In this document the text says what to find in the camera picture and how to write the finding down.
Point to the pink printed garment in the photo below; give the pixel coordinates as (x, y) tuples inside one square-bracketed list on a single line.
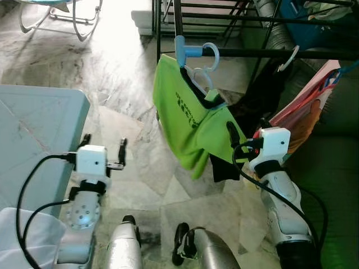
[(303, 106)]

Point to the green t-shirt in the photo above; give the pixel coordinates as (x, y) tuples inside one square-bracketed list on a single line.
[(185, 112)]

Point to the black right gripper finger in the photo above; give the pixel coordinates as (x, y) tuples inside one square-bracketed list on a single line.
[(234, 143), (265, 124)]

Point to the blue bag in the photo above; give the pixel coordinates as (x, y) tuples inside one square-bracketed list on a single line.
[(303, 22)]

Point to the dark green sofa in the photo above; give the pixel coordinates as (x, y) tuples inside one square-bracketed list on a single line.
[(331, 185)]

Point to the white cloth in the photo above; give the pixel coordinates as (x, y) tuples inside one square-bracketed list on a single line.
[(25, 238)]

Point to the black garment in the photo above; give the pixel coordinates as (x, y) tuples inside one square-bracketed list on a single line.
[(263, 89)]

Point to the blue hanger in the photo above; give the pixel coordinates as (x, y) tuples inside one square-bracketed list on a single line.
[(345, 71)]

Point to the silver right robot leg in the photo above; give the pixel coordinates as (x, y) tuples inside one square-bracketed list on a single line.
[(210, 249)]

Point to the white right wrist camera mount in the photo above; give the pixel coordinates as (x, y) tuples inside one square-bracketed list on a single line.
[(275, 143)]

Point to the silver left robot leg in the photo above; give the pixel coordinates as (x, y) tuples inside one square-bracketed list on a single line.
[(123, 246)]

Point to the light blue folding table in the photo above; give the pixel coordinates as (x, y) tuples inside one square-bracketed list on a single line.
[(33, 134)]

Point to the black drying rack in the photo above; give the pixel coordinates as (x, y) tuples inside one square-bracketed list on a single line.
[(252, 53)]

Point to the white baby bouncer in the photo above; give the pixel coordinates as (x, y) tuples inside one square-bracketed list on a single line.
[(45, 1)]

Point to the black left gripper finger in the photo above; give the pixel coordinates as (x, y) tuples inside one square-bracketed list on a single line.
[(122, 152), (87, 140)]

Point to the silver robot leg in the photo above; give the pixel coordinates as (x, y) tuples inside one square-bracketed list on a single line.
[(210, 249), (123, 246)]

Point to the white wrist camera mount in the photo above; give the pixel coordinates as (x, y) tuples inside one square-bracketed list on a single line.
[(275, 143), (91, 159)]

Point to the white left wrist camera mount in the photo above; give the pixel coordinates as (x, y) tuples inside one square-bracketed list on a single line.
[(91, 159)]

